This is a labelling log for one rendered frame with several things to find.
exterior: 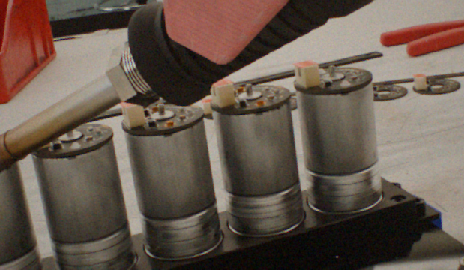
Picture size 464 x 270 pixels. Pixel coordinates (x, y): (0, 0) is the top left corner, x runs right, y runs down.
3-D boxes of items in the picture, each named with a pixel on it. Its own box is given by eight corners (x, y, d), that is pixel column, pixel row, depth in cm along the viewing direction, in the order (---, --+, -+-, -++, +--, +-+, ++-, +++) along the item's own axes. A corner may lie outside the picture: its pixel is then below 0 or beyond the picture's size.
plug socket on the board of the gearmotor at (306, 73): (328, 83, 27) (326, 62, 27) (303, 89, 27) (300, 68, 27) (318, 78, 28) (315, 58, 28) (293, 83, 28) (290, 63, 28)
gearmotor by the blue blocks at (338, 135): (396, 226, 29) (384, 75, 27) (329, 245, 28) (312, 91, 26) (363, 200, 31) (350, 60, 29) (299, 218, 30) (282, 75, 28)
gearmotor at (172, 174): (236, 271, 27) (213, 115, 25) (160, 293, 26) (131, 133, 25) (212, 241, 29) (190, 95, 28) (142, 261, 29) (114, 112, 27)
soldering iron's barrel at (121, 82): (-10, 193, 23) (165, 97, 19) (-41, 142, 23) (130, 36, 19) (25, 172, 24) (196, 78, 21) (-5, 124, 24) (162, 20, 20)
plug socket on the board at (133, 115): (154, 123, 26) (151, 101, 26) (127, 130, 26) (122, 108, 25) (148, 116, 26) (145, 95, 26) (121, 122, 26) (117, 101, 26)
